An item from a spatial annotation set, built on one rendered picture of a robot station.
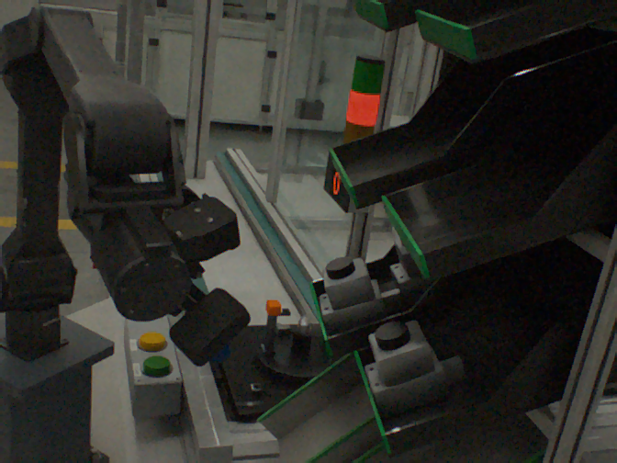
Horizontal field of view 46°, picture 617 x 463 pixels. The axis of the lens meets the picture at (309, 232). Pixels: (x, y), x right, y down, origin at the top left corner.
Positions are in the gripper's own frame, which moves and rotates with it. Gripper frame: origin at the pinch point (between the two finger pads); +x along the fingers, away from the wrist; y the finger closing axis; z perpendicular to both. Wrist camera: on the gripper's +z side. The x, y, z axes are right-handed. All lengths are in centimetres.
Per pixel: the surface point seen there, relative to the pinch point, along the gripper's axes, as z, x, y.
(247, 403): 0.9, 33.4, 10.8
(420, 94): 90, 69, 67
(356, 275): 15.1, 5.2, -6.5
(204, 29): 63, 45, 114
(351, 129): 43, 26, 30
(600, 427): 39, 63, -19
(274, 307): 13.3, 30.5, 17.6
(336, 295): 12.4, 6.1, -5.9
